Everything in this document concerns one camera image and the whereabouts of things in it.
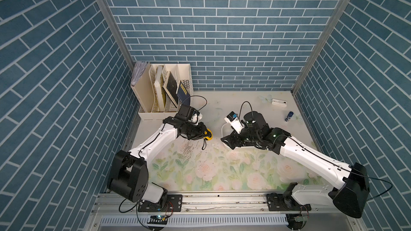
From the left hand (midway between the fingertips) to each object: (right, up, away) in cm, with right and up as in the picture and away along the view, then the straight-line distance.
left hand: (212, 135), depth 81 cm
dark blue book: (-20, +22, +25) cm, 39 cm away
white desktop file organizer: (-21, +38, +23) cm, 49 cm away
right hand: (+8, +2, -5) cm, 9 cm away
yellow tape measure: (-1, -1, +1) cm, 2 cm away
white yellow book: (-30, +26, +8) cm, 40 cm away
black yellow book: (-27, +27, +20) cm, 43 cm away
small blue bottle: (+48, +8, +19) cm, 52 cm away
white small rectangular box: (+47, +17, +31) cm, 59 cm away
